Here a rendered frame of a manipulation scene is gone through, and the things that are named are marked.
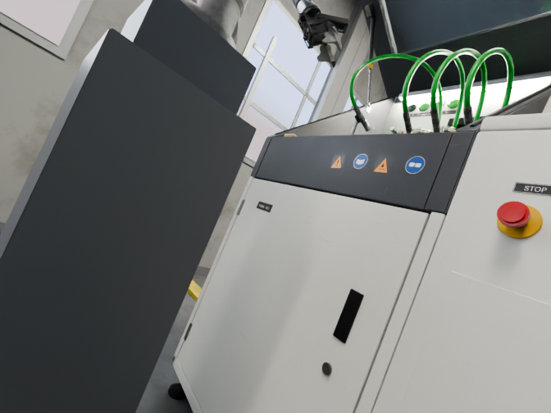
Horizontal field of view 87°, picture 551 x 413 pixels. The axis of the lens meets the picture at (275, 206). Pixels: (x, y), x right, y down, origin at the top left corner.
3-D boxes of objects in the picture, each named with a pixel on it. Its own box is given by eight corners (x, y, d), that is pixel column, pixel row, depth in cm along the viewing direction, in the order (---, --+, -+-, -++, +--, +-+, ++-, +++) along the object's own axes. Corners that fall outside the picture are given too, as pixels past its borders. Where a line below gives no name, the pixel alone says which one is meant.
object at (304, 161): (255, 177, 104) (272, 136, 104) (264, 181, 106) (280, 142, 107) (422, 209, 53) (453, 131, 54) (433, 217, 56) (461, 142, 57)
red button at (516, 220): (484, 225, 42) (495, 192, 42) (492, 233, 44) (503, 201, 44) (529, 234, 37) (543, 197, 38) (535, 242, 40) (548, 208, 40)
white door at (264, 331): (175, 356, 100) (251, 176, 104) (180, 356, 102) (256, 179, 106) (281, 592, 48) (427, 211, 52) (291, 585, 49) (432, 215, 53)
